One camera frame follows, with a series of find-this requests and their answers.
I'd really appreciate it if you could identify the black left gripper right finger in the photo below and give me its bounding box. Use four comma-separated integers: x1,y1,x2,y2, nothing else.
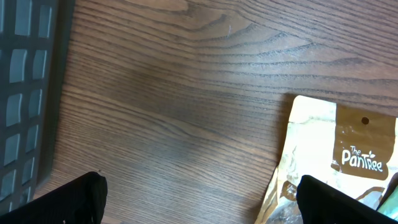
296,175,397,224

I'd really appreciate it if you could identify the grey plastic mesh basket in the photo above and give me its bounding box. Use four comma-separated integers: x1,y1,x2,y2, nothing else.
1,0,75,214

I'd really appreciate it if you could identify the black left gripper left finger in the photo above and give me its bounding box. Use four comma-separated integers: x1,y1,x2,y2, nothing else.
1,172,108,224

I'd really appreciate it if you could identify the teal packet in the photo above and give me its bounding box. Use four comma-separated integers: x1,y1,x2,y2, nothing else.
378,187,398,221

